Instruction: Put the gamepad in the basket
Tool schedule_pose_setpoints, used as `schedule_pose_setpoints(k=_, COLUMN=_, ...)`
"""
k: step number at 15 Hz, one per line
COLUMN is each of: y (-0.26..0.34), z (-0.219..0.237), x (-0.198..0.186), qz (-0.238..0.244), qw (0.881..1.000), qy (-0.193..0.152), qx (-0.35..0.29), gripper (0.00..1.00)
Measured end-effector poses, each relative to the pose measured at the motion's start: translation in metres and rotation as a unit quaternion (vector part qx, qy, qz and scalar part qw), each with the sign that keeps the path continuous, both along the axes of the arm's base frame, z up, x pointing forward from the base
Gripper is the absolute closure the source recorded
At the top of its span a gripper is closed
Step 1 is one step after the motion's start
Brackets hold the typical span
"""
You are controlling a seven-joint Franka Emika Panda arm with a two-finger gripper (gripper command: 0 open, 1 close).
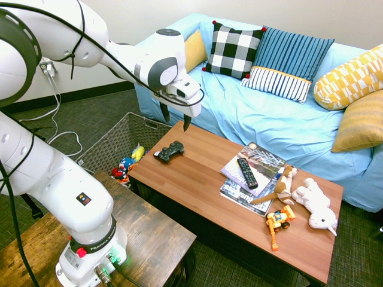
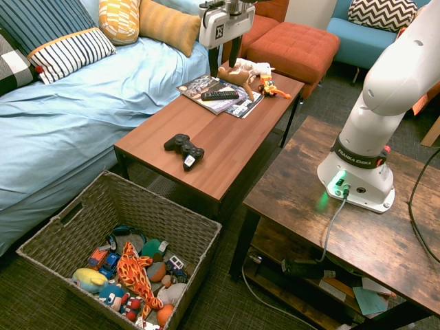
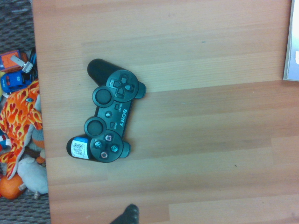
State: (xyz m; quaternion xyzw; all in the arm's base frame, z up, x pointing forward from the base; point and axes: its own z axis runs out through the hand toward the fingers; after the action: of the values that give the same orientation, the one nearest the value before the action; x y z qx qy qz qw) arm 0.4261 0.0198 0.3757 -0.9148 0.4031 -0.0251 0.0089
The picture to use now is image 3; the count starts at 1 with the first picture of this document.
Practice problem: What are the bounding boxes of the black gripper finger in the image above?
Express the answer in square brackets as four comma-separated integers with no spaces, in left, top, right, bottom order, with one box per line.
[110,203,140,224]

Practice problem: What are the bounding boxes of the black Sony gamepad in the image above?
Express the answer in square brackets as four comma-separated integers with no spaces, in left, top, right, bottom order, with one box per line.
[66,58,147,164]

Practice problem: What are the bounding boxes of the grey woven basket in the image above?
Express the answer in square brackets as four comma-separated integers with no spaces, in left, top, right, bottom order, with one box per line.
[0,0,51,224]

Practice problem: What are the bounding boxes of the grey plush toy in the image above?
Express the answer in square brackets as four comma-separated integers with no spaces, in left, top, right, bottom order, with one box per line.
[16,156,49,195]

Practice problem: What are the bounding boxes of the orange round toy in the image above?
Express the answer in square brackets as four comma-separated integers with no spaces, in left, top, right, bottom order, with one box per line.
[0,174,27,200]

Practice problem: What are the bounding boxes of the orange flame pattern plush toy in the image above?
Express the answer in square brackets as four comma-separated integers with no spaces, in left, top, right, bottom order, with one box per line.
[0,79,43,181]

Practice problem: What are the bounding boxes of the blue toy truck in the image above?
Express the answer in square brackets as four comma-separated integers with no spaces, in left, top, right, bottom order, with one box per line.
[1,71,30,94]

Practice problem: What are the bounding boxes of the orange toy box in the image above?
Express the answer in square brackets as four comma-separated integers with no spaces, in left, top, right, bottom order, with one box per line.
[0,49,28,72]

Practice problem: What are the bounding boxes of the grey book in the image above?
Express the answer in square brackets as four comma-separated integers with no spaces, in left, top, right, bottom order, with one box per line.
[283,0,299,82]

